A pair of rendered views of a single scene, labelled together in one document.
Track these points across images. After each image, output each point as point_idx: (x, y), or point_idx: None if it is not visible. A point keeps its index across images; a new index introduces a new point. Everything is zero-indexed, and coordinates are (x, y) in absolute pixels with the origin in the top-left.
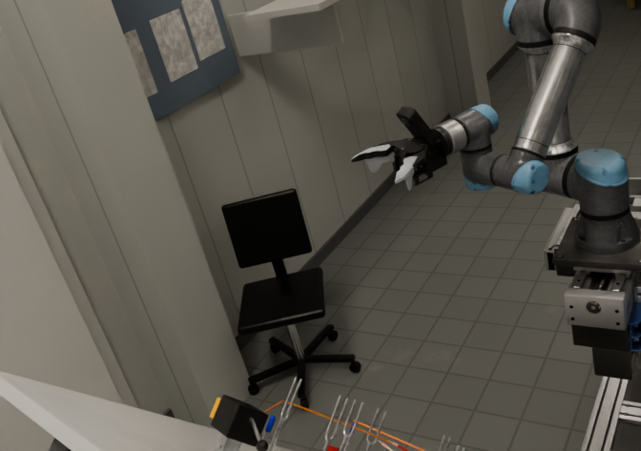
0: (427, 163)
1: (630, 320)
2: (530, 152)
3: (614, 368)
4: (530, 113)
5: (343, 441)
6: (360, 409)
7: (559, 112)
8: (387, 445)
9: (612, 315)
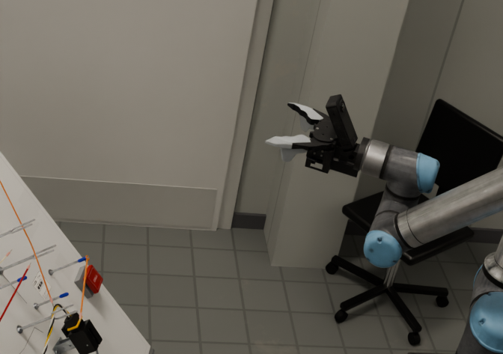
0: (325, 158)
1: None
2: (397, 227)
3: None
4: (431, 199)
5: (6, 232)
6: (27, 225)
7: (450, 221)
8: (7, 255)
9: None
